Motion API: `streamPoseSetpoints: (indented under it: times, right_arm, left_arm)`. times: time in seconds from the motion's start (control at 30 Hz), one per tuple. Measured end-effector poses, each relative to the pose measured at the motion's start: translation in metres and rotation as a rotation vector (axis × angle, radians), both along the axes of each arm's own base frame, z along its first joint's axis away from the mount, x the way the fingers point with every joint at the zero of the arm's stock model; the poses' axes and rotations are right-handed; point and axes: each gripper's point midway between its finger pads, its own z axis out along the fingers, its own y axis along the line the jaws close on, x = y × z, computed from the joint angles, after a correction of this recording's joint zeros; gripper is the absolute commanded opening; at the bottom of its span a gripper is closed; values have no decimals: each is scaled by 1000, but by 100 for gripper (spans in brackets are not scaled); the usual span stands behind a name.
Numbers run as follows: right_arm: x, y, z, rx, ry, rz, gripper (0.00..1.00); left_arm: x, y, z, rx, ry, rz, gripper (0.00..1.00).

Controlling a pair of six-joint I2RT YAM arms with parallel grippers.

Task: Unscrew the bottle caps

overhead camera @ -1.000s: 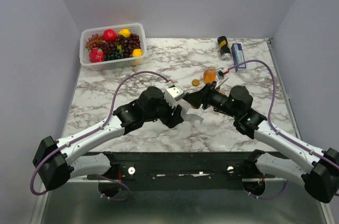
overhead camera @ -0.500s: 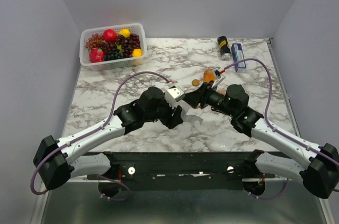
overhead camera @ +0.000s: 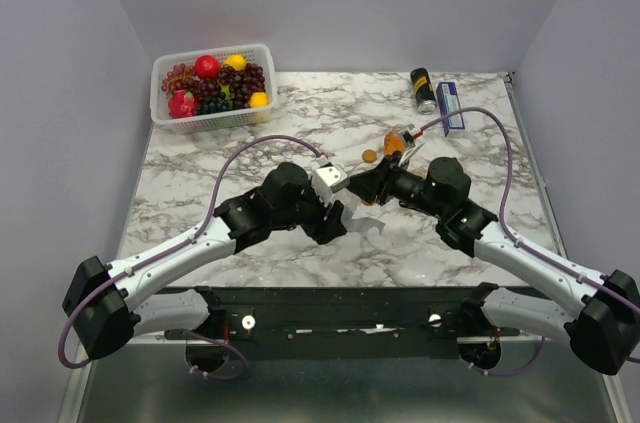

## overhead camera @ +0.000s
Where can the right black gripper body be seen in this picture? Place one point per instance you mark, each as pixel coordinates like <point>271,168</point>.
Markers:
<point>400,183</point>

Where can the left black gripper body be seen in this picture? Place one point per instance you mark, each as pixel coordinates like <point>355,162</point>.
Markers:
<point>315,224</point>

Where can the clear bottle black cap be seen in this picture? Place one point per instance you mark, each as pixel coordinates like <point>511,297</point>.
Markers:
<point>350,221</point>

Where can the orange juice bottle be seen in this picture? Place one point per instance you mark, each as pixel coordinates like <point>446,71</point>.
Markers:
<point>394,141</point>
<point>420,174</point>

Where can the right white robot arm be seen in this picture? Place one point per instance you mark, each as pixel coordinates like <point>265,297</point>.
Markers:
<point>595,314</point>

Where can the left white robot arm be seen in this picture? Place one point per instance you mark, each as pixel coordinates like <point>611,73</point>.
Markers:
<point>104,301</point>

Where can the black drink can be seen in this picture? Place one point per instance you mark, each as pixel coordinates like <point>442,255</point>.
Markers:
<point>423,91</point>

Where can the blue white box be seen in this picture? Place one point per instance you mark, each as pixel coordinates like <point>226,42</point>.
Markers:
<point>448,101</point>

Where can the yellow lemon front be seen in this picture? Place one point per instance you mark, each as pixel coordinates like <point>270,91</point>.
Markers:
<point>258,100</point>

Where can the yellow lemon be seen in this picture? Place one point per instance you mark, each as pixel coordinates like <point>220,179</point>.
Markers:
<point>237,61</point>
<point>258,100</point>

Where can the black grape bunch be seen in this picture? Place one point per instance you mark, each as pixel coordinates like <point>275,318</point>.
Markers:
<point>214,104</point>

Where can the dark red grape bunch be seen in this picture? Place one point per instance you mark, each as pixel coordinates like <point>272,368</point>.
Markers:
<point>238,86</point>

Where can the white plastic fruit basket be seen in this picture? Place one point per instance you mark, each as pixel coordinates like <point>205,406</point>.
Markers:
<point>257,54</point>

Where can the yellow lemon back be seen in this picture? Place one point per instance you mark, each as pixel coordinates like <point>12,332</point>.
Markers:
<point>237,61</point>

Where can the pink dragon fruit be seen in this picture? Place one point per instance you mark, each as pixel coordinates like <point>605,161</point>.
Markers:
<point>182,104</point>

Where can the red apple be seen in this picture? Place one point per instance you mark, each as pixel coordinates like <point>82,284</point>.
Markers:
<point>207,67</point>

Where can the red grape bunch left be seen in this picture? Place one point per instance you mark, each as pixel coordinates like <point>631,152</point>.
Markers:
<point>179,78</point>

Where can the black aluminium base frame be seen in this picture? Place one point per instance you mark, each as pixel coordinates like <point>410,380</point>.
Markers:
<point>317,323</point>

